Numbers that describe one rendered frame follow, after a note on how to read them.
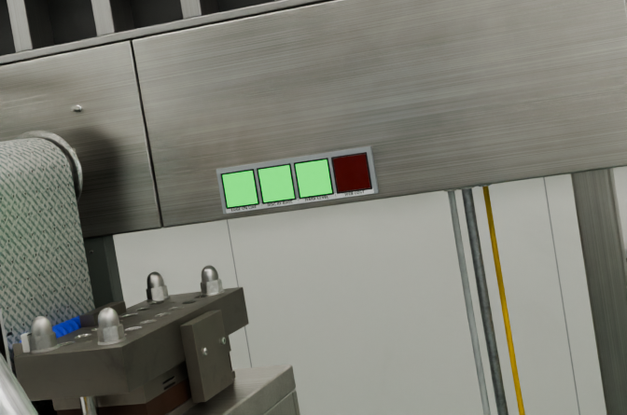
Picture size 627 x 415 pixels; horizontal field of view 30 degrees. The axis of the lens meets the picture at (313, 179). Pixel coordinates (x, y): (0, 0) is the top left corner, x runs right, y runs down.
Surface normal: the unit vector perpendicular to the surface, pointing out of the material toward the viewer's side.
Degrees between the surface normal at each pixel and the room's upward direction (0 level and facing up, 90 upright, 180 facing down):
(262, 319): 90
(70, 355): 90
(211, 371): 90
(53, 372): 90
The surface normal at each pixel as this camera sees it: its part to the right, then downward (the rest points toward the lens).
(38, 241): 0.93, -0.13
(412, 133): -0.33, 0.11
